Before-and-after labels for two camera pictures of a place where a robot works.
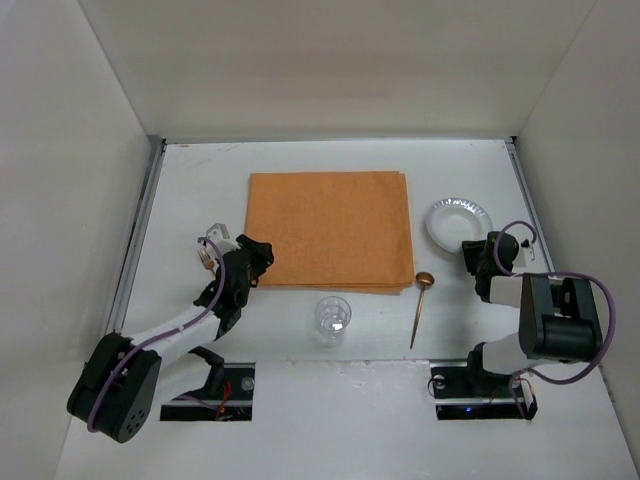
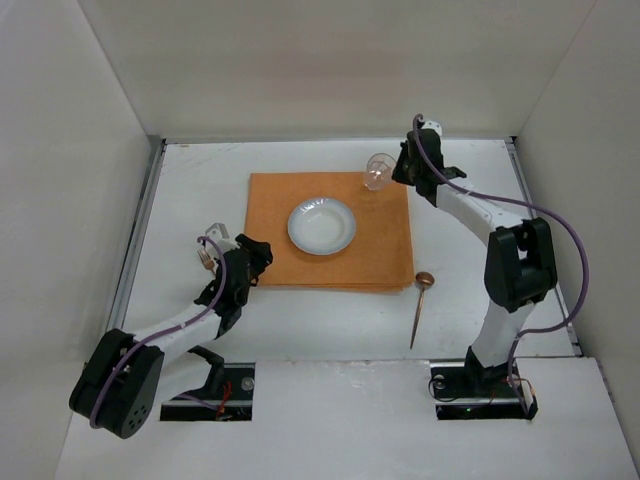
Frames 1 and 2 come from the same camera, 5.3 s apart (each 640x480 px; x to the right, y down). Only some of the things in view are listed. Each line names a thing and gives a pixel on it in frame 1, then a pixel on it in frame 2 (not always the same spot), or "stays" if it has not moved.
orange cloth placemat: [340, 231] stays
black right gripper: [476, 257] to [407, 163]
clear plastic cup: [333, 315] to [379, 171]
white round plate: [452, 221] to [321, 226]
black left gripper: [255, 255] stays
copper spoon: [424, 279] stays
